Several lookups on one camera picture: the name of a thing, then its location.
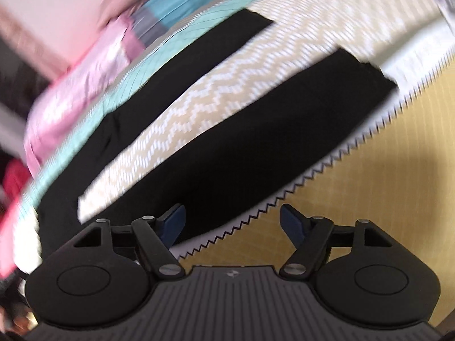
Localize patterned bedspread quilt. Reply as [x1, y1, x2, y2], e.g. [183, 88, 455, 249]
[0, 0, 455, 327]

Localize black pants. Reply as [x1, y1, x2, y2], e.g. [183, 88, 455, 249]
[37, 9, 396, 259]

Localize red clothing pile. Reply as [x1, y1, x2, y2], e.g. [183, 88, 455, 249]
[2, 159, 32, 201]

